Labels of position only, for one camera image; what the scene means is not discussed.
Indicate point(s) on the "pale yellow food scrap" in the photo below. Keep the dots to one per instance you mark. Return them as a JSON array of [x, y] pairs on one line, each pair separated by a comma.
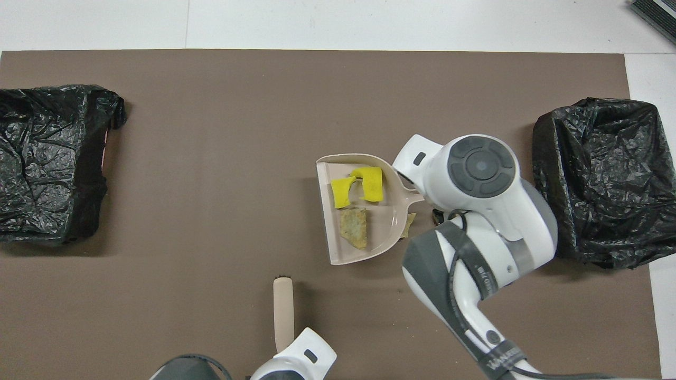
[[409, 224]]

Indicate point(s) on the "yellow sponge piece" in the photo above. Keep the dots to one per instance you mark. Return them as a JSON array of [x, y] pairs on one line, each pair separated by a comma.
[[340, 192], [372, 184]]

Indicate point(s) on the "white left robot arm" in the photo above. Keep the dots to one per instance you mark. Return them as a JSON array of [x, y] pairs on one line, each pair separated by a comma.
[[296, 359]]

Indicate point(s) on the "beige hand brush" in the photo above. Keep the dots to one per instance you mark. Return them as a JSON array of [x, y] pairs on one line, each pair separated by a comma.
[[283, 311]]

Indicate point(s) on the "bin with black bag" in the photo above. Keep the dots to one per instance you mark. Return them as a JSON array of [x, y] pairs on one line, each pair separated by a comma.
[[607, 184], [47, 158]]

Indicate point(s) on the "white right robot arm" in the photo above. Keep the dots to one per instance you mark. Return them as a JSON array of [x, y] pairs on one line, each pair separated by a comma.
[[491, 211]]

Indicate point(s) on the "tan pastry piece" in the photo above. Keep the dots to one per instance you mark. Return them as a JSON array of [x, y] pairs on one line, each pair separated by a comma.
[[354, 227]]

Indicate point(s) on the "black ribbed mat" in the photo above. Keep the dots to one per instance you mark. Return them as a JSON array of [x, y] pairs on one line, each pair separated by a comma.
[[660, 13]]

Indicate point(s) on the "brown table mat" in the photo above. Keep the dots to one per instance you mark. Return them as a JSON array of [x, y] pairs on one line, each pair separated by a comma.
[[211, 158]]

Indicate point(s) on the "beige plastic dustpan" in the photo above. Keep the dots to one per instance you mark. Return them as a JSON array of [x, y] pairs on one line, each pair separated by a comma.
[[380, 227]]

